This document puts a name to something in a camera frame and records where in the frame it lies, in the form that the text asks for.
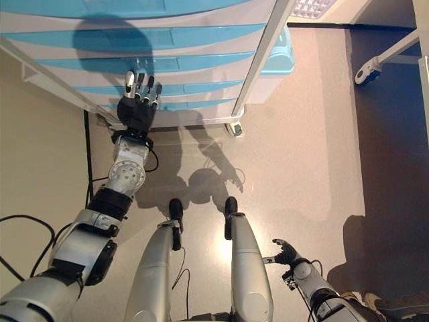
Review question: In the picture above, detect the dark trouser leg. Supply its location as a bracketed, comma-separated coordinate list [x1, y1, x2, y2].
[373, 291, 429, 319]

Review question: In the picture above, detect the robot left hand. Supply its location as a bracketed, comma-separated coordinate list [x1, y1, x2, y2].
[116, 70, 164, 133]

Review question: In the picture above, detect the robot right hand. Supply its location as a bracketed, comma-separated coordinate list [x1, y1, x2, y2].
[263, 238, 302, 268]

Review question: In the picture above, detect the thin black cable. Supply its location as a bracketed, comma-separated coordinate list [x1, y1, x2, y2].
[170, 247, 192, 315]

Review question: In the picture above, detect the light blue waste bin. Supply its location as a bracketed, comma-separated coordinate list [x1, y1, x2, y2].
[259, 25, 296, 75]

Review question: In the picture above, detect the blue fronted cart drawer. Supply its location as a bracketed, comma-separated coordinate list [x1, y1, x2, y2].
[35, 46, 258, 83]

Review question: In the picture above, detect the robot silver waist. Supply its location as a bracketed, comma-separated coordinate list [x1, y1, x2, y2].
[190, 311, 232, 322]

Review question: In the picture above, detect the white hospital bed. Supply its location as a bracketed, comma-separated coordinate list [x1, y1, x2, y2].
[355, 0, 429, 135]

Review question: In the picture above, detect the white bed caster wheel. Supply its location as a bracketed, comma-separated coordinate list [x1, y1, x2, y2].
[354, 59, 382, 85]

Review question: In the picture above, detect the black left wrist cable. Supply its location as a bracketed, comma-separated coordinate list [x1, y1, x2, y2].
[90, 132, 160, 189]

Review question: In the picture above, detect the grey cart caster wheel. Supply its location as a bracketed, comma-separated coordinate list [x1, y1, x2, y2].
[225, 121, 243, 138]

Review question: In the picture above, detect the white perforated side basket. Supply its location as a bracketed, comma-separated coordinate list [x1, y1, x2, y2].
[288, 0, 336, 19]

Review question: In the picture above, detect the thick black floor cable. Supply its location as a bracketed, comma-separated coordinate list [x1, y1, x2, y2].
[0, 215, 73, 282]

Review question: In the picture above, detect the white blue medical cart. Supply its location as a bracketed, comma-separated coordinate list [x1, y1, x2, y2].
[0, 0, 296, 139]

